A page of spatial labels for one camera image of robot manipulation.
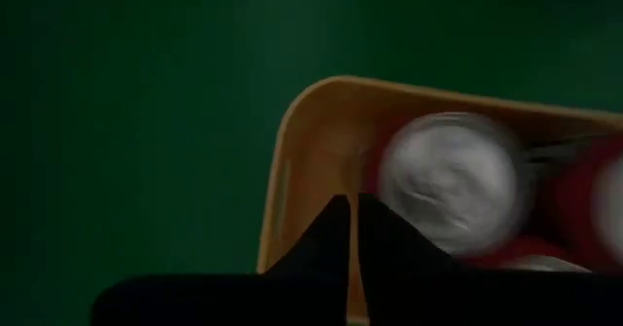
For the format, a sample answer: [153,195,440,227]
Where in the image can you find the green table mat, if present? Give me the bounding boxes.
[0,0,623,326]

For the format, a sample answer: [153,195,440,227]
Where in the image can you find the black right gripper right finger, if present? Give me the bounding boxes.
[357,192,623,326]

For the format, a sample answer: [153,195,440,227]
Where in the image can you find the red soda cans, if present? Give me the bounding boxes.
[495,253,593,274]

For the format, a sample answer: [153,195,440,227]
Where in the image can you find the orange Fanta can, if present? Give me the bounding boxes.
[367,110,531,269]

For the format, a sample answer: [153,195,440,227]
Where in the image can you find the yellow plastic bin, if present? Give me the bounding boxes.
[255,75,623,326]

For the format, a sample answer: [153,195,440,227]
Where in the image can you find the red soda can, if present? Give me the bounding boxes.
[530,135,623,273]

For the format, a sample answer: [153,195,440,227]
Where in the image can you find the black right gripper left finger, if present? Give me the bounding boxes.
[90,193,352,326]

